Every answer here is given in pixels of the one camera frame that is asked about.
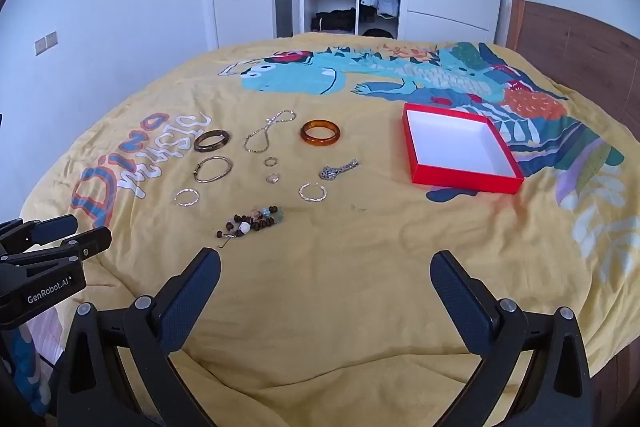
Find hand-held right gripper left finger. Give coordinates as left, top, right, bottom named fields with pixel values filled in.
left=56, top=247, right=222, bottom=427

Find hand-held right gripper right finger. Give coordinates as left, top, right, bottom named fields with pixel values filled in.
left=430, top=250, right=593, bottom=427

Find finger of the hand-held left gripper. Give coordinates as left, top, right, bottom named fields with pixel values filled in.
left=0, top=214, right=80, bottom=254
left=0, top=227, right=114, bottom=266

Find thin metal bangle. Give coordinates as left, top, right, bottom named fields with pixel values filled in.
left=194, top=156, right=234, bottom=184

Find dark tortoiseshell bangle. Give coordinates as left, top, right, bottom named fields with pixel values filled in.
left=194, top=130, right=232, bottom=154

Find red shallow box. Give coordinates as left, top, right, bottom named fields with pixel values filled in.
left=401, top=103, right=525, bottom=194

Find silver wristwatch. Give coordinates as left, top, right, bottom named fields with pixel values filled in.
left=320, top=158, right=360, bottom=182

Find person's left hand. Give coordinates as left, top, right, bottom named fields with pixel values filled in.
left=10, top=307, right=63, bottom=415

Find yellow printed blanket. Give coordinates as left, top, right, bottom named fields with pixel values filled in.
left=20, top=32, right=640, bottom=427

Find amber bangle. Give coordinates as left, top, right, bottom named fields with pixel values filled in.
left=300, top=119, right=342, bottom=148

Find wooden bed headboard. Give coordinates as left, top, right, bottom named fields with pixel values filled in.
left=506, top=0, right=640, bottom=138

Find folded black clothes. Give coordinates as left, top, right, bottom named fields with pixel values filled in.
left=311, top=9, right=357, bottom=32

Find beaded bracelet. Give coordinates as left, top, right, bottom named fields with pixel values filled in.
left=216, top=205, right=287, bottom=248

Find silver chain necklace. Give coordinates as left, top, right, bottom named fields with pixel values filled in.
left=244, top=110, right=297, bottom=154

